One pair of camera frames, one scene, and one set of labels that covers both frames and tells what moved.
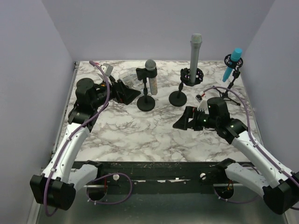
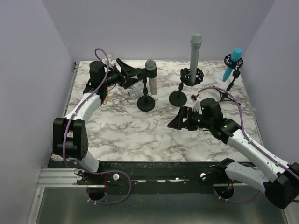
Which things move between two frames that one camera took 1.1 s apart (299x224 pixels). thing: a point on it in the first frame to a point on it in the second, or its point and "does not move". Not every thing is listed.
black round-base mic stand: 145,102 does not move
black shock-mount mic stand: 179,98 does not move
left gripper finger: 127,96 to 129,82
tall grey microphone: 195,40 does not move
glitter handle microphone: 150,65 does not move
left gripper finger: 126,88 to 128,70
